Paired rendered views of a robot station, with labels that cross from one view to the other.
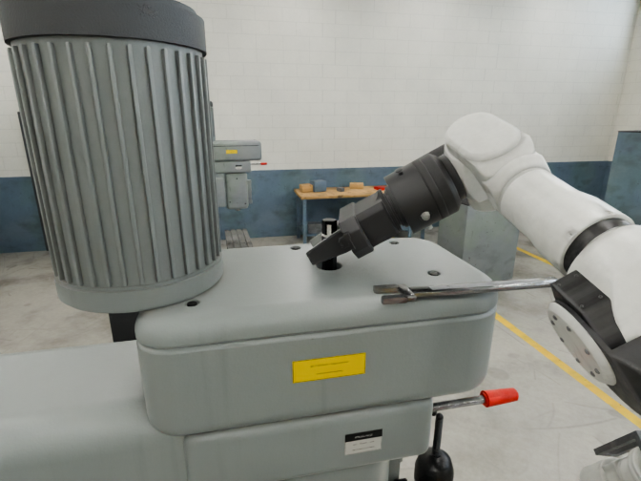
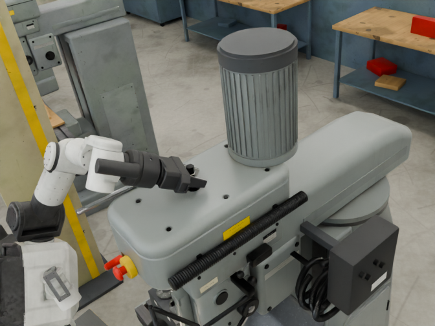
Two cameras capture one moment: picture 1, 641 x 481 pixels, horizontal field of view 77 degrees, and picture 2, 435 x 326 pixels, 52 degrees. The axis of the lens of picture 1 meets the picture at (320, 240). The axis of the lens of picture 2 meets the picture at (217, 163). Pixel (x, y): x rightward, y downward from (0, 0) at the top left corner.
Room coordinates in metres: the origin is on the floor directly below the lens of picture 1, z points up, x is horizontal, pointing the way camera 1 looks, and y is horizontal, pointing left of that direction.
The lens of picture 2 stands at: (1.44, -0.29, 2.62)
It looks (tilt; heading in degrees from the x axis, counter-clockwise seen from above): 35 degrees down; 158
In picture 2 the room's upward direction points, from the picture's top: 8 degrees counter-clockwise
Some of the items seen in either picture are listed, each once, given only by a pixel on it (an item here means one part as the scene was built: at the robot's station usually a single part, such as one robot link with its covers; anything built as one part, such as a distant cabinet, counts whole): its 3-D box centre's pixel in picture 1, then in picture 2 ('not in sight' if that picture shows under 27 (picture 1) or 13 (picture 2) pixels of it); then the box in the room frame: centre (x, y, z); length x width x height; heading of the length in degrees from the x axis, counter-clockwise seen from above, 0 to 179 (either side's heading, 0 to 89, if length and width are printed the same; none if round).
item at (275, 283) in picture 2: not in sight; (257, 257); (0.51, 0.18, 1.47); 0.24 x 0.19 x 0.26; 12
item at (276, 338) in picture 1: (319, 315); (201, 207); (0.55, 0.00, 1.81); 0.47 x 0.26 x 0.16; 102
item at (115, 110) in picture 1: (129, 156); (259, 97); (0.50, 0.23, 2.05); 0.20 x 0.20 x 0.32
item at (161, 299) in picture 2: not in sight; (177, 311); (0.25, -0.09, 1.04); 0.22 x 0.12 x 0.20; 12
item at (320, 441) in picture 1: (301, 390); (215, 235); (0.54, 0.03, 1.68); 0.34 x 0.24 x 0.10; 102
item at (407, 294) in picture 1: (471, 287); (120, 191); (0.46, -0.19, 1.89); 0.24 x 0.04 x 0.01; 100
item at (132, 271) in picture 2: not in sight; (128, 266); (0.60, -0.24, 1.76); 0.06 x 0.02 x 0.06; 12
